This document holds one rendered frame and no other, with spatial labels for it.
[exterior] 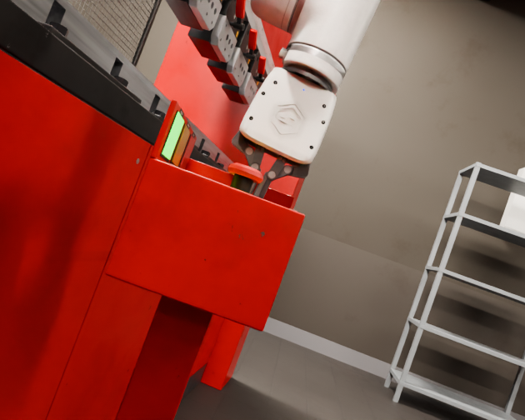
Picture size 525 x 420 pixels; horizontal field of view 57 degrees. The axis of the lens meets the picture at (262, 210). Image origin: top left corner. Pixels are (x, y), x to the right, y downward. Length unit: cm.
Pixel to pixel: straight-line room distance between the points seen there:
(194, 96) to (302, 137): 189
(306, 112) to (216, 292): 26
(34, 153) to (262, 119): 27
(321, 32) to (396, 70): 373
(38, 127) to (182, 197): 23
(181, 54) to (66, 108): 193
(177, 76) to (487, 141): 272
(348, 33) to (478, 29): 402
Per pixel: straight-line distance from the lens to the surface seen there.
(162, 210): 47
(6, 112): 58
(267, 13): 66
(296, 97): 61
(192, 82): 250
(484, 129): 438
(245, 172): 50
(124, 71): 100
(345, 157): 410
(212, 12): 129
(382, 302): 407
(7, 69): 57
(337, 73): 63
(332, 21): 63
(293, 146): 60
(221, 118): 240
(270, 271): 47
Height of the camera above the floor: 75
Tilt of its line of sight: 3 degrees up
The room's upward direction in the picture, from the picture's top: 20 degrees clockwise
